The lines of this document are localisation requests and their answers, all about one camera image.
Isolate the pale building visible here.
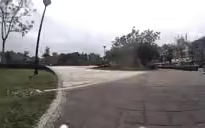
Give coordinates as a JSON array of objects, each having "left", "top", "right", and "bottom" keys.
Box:
[{"left": 161, "top": 33, "right": 191, "bottom": 64}]

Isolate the trimmed green hedge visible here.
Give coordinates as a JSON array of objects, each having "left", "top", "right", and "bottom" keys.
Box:
[{"left": 158, "top": 62, "right": 205, "bottom": 75}]

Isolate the dark paved road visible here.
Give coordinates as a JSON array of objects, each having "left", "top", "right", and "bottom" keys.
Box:
[{"left": 53, "top": 68, "right": 205, "bottom": 128}]

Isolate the pale paved path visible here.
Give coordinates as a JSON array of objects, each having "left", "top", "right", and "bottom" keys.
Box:
[{"left": 44, "top": 65, "right": 148, "bottom": 93}]

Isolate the bare branching tree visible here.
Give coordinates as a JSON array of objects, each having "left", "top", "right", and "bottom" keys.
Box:
[{"left": 0, "top": 0, "right": 36, "bottom": 64}]

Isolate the long low hedge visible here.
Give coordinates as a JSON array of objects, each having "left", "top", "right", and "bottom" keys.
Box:
[{"left": 0, "top": 63, "right": 38, "bottom": 70}]

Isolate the pale kerb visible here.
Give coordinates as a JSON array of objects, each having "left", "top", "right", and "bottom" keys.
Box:
[{"left": 34, "top": 66, "right": 64, "bottom": 128}]

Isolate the grey multi-storey building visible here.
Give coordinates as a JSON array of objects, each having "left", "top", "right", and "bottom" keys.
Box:
[{"left": 189, "top": 23, "right": 205, "bottom": 63}]

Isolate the clump of leafy trees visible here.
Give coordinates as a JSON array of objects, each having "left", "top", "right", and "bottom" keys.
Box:
[{"left": 104, "top": 27, "right": 162, "bottom": 70}]

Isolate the leaning lamp post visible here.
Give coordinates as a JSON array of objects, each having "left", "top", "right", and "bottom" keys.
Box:
[{"left": 33, "top": 0, "right": 52, "bottom": 76}]

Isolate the row of dark trees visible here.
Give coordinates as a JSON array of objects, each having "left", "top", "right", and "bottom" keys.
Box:
[{"left": 0, "top": 46, "right": 106, "bottom": 67}]

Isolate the grass lawn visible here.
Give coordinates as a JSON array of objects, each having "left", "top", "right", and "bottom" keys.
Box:
[{"left": 0, "top": 68, "right": 59, "bottom": 128}]

